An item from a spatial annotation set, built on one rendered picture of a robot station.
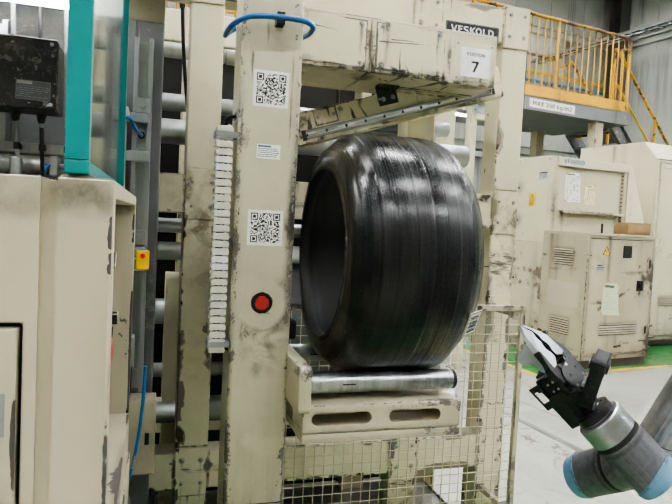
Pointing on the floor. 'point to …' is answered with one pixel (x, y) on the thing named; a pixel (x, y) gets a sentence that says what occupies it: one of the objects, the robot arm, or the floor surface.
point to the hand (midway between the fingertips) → (528, 330)
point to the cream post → (259, 263)
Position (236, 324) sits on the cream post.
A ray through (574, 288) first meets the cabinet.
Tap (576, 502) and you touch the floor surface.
